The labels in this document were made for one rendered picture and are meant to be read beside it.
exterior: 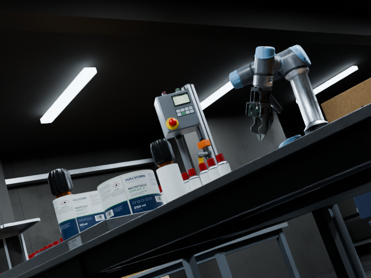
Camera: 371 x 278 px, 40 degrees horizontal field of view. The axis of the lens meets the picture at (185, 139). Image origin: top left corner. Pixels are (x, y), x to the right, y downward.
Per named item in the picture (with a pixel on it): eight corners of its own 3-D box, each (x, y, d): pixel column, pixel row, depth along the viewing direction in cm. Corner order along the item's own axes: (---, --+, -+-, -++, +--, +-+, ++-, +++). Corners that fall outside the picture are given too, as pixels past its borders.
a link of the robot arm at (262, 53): (278, 48, 198) (273, 46, 190) (276, 76, 199) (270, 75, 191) (259, 47, 201) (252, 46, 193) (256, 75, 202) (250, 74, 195)
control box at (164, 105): (165, 139, 244) (153, 104, 249) (198, 130, 248) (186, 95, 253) (167, 133, 235) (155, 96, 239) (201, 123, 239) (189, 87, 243)
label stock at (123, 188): (176, 208, 175) (164, 169, 178) (142, 213, 158) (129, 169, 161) (133, 226, 184) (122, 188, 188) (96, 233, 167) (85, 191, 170)
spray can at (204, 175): (208, 210, 218) (193, 166, 222) (216, 208, 221) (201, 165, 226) (216, 207, 214) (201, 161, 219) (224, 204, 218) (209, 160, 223)
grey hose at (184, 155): (186, 178, 241) (173, 138, 246) (191, 177, 244) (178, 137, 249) (191, 176, 239) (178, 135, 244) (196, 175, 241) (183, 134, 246)
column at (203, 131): (226, 219, 231) (180, 87, 247) (232, 218, 234) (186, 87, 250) (233, 216, 228) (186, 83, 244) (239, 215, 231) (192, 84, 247)
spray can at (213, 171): (217, 206, 214) (201, 161, 219) (224, 205, 218) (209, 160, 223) (226, 202, 211) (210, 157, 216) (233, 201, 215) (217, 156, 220)
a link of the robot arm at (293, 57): (314, 162, 234) (277, 59, 250) (345, 150, 227) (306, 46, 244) (306, 159, 223) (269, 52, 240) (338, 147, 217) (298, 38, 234)
